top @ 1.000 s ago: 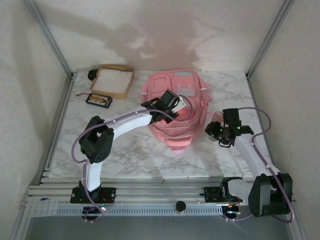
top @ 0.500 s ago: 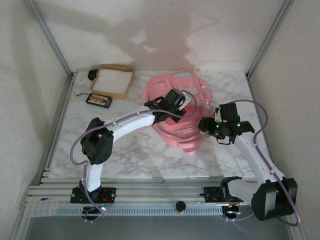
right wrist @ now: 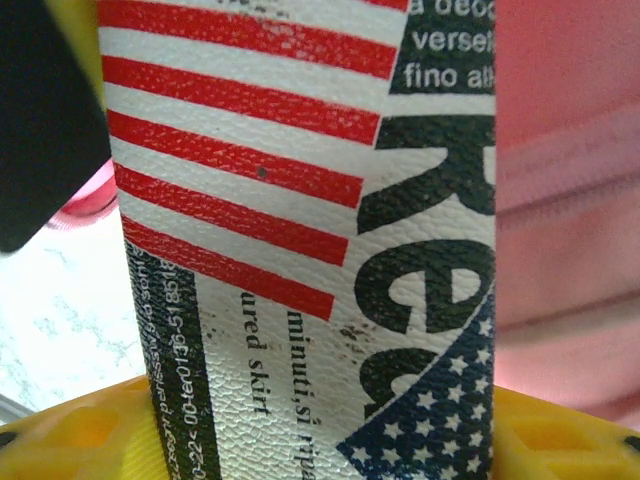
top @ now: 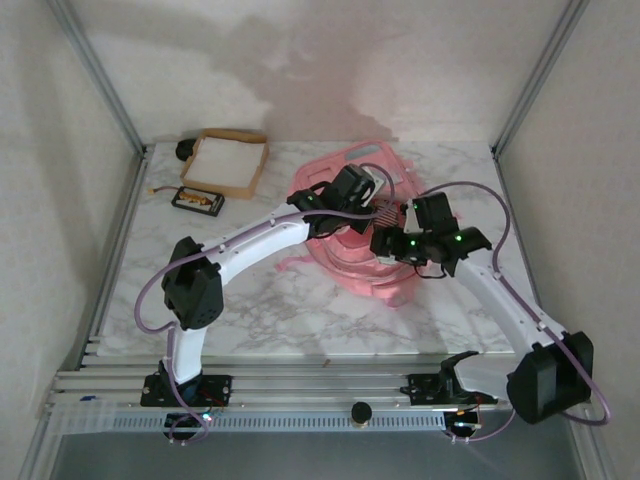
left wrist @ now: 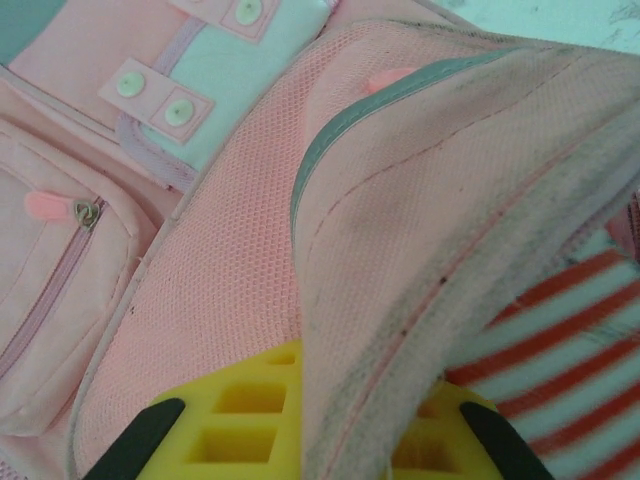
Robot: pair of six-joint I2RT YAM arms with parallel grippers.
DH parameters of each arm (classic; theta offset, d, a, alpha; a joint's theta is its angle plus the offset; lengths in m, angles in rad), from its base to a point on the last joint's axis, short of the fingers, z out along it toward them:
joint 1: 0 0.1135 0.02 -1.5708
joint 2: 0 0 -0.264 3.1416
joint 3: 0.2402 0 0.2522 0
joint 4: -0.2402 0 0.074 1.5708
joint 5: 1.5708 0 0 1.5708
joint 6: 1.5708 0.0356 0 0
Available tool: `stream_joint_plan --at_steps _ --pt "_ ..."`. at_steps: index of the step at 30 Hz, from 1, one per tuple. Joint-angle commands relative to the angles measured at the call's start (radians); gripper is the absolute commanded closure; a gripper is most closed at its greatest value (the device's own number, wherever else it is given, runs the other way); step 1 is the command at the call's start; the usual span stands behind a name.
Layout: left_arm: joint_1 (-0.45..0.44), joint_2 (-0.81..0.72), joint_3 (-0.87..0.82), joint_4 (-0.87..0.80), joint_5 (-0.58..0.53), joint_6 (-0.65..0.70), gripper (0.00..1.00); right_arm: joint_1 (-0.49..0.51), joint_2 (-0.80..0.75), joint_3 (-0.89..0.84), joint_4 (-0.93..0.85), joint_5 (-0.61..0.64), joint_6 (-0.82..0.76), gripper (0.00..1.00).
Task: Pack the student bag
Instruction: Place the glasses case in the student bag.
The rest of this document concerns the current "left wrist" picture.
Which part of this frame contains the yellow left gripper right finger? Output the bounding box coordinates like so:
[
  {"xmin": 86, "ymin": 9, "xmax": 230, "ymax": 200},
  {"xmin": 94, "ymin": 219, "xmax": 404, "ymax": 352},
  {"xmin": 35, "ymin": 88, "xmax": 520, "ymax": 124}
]
[{"xmin": 387, "ymin": 382, "xmax": 557, "ymax": 480}]

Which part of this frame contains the pink school backpack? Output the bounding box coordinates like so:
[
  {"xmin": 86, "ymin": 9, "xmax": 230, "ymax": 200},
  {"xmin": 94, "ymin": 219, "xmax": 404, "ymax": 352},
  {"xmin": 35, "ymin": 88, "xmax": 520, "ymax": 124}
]
[{"xmin": 0, "ymin": 0, "xmax": 640, "ymax": 480}]

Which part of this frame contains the small printed can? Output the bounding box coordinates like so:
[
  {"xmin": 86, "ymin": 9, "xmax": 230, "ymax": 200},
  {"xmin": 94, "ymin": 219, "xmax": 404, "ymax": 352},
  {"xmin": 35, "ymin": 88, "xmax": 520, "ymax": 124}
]
[{"xmin": 443, "ymin": 227, "xmax": 640, "ymax": 480}]

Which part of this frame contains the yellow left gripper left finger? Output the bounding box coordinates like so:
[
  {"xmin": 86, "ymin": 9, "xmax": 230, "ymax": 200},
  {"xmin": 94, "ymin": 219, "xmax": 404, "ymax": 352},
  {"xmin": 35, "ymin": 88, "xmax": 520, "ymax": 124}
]
[{"xmin": 87, "ymin": 337, "xmax": 307, "ymax": 480}]

